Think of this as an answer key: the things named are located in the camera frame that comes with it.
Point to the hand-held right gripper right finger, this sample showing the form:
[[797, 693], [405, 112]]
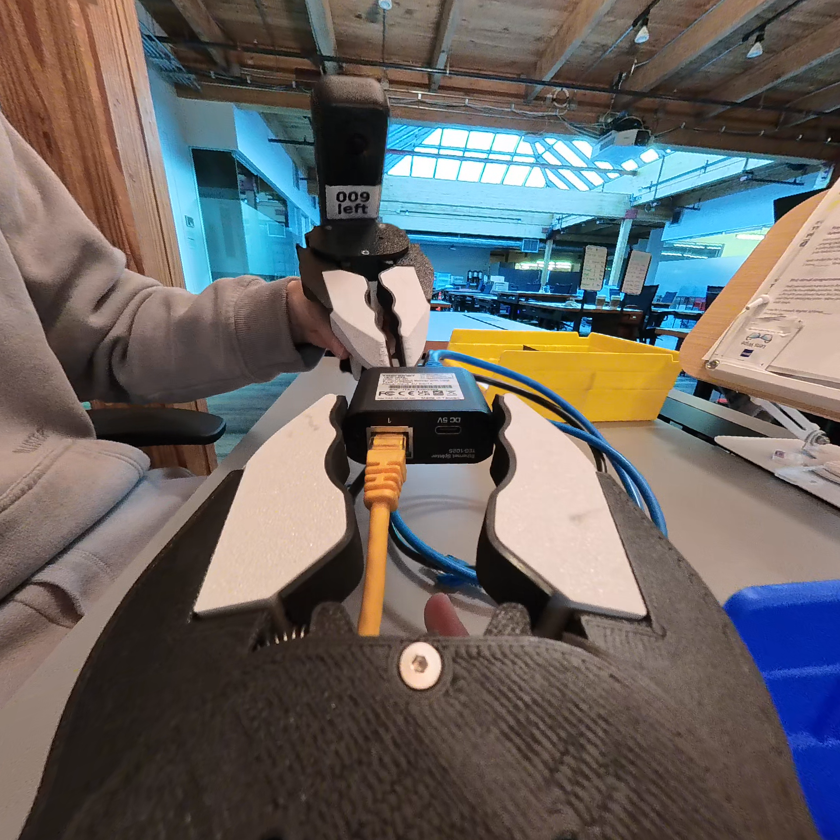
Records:
[[558, 518]]

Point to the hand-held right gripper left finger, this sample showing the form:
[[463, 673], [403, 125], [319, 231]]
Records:
[[282, 518]]

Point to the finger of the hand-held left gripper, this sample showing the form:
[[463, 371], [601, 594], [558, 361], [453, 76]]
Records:
[[358, 321], [413, 308]]

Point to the black ethernet splitter box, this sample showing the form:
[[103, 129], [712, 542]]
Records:
[[420, 394]]

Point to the grey desk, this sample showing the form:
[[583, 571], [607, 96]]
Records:
[[722, 518]]

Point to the person's left hand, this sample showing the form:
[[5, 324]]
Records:
[[308, 321]]

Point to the person's right hand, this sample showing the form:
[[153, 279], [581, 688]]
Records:
[[445, 617]]

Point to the yellow plastic bin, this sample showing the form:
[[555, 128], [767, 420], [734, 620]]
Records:
[[617, 387], [485, 341]]

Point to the black chair armrest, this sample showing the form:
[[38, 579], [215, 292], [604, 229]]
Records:
[[164, 425]]

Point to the row of background tables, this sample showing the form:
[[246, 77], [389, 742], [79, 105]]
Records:
[[577, 312]]

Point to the hanging paper sign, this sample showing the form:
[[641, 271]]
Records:
[[635, 271], [594, 267]]

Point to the white document holder base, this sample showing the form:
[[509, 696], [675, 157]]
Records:
[[774, 453]]

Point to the person's grey clothed body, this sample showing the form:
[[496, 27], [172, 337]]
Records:
[[52, 394]]

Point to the ceiling projector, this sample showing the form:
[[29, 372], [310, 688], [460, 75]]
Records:
[[623, 136]]

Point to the wooden document holder board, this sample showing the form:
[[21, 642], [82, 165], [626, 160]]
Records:
[[728, 295]]

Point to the blue plastic bin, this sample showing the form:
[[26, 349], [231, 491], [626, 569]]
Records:
[[794, 689]]

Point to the printed instruction sheet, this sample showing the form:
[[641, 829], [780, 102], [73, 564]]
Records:
[[807, 308]]

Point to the wooden door frame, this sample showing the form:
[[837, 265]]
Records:
[[72, 131]]

